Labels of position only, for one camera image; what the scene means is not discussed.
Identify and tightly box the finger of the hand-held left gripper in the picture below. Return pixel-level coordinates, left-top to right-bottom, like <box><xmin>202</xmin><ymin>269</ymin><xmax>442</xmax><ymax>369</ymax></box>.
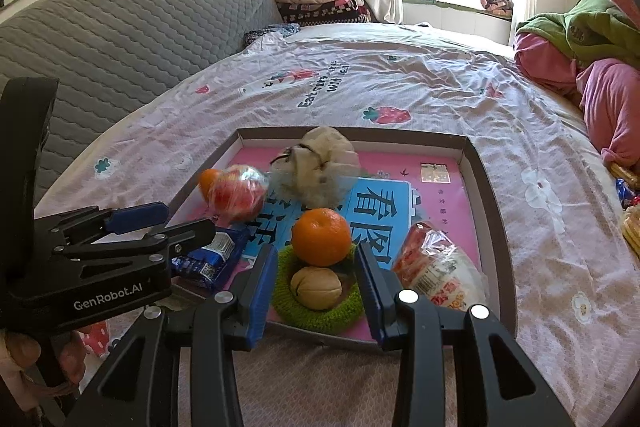
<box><xmin>52</xmin><ymin>218</ymin><xmax>217</xmax><ymax>279</ymax></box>
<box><xmin>32</xmin><ymin>202</ymin><xmax>170</xmax><ymax>249</ymax></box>

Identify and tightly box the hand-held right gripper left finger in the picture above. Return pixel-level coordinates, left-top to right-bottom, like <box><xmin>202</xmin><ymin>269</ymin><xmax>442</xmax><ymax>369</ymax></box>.
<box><xmin>65</xmin><ymin>244</ymin><xmax>278</xmax><ymax>427</ymax></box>

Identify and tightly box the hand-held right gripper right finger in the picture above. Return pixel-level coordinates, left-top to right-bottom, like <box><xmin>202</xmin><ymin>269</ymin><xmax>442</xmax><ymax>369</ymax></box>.
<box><xmin>354</xmin><ymin>242</ymin><xmax>573</xmax><ymax>427</ymax></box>

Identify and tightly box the blue snack packet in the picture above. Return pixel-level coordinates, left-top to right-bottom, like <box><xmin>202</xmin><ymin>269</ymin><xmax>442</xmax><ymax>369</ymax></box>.
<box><xmin>171</xmin><ymin>227</ymin><xmax>253</xmax><ymax>292</ymax></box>

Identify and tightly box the walnut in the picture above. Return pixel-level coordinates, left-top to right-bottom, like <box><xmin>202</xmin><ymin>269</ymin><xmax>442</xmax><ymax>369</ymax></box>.
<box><xmin>290</xmin><ymin>266</ymin><xmax>343</xmax><ymax>310</ymax></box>

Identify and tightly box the small mandarin orange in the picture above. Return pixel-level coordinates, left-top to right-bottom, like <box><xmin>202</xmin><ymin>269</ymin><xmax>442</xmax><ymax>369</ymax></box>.
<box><xmin>199</xmin><ymin>168</ymin><xmax>223</xmax><ymax>200</ymax></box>

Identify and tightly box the green knitted ring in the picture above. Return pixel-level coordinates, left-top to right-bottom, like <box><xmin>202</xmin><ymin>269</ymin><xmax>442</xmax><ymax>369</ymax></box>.
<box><xmin>271</xmin><ymin>243</ymin><xmax>368</xmax><ymax>334</ymax></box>

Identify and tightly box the red egg toy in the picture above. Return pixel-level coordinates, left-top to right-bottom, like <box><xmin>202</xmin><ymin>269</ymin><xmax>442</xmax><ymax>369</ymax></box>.
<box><xmin>206</xmin><ymin>164</ymin><xmax>269</xmax><ymax>225</ymax></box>

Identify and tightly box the white egg toy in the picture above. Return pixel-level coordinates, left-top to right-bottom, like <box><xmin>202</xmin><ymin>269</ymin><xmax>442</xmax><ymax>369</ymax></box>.
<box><xmin>391</xmin><ymin>222</ymin><xmax>488</xmax><ymax>310</ymax></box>

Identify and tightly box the large mandarin orange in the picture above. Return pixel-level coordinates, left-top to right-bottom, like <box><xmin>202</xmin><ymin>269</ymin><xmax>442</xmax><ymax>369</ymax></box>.
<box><xmin>291</xmin><ymin>207</ymin><xmax>352</xmax><ymax>268</ymax></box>

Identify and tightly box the beige mesh scrunchie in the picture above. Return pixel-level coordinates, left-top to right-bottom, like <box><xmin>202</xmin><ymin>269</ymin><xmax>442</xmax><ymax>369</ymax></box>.
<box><xmin>269</xmin><ymin>126</ymin><xmax>362</xmax><ymax>210</ymax></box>

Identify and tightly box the shallow grey cardboard box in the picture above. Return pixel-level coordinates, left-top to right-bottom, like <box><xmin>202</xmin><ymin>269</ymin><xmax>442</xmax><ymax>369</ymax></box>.
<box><xmin>167</xmin><ymin>125</ymin><xmax>518</xmax><ymax>350</ymax></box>

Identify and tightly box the person's left hand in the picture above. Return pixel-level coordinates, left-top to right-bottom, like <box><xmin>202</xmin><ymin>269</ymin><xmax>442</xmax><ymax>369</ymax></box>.
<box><xmin>5</xmin><ymin>334</ymin><xmax>86</xmax><ymax>385</ymax></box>

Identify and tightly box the pink book with blue label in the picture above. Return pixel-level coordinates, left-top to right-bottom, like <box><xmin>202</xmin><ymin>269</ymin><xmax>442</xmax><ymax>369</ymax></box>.
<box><xmin>172</xmin><ymin>144</ymin><xmax>483</xmax><ymax>338</ymax></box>

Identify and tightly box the grey quilted headboard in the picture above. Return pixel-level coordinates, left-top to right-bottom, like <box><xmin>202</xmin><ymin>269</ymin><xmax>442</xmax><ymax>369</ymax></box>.
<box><xmin>0</xmin><ymin>0</ymin><xmax>283</xmax><ymax>208</ymax></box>

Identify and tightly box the blue patterned cloth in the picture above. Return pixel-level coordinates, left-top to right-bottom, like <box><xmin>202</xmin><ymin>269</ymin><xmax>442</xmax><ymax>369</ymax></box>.
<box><xmin>243</xmin><ymin>23</ymin><xmax>300</xmax><ymax>50</ymax></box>

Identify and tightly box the packet of yellow biscuits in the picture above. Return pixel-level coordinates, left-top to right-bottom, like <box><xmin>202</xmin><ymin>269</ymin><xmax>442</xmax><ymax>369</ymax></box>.
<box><xmin>618</xmin><ymin>204</ymin><xmax>640</xmax><ymax>258</ymax></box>

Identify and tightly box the small blue wrapper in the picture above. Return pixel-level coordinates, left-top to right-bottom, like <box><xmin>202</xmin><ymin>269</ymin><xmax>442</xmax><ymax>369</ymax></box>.
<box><xmin>616</xmin><ymin>178</ymin><xmax>637</xmax><ymax>209</ymax></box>

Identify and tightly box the round sandwich biscuit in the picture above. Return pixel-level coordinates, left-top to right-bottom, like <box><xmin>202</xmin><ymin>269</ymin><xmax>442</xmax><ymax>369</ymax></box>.
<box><xmin>605</xmin><ymin>161</ymin><xmax>640</xmax><ymax>182</ymax></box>

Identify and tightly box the pink quilt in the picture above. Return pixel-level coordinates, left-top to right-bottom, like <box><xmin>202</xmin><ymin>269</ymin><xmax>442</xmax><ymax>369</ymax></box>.
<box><xmin>514</xmin><ymin>32</ymin><xmax>640</xmax><ymax>168</ymax></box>

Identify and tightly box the folded patterned cloth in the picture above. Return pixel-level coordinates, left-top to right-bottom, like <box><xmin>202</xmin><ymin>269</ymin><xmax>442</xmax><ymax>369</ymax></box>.
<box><xmin>481</xmin><ymin>0</ymin><xmax>515</xmax><ymax>18</ymax></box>

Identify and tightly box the green blanket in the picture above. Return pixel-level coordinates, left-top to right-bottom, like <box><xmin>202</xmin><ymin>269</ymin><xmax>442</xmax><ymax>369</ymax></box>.
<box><xmin>515</xmin><ymin>0</ymin><xmax>640</xmax><ymax>68</ymax></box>

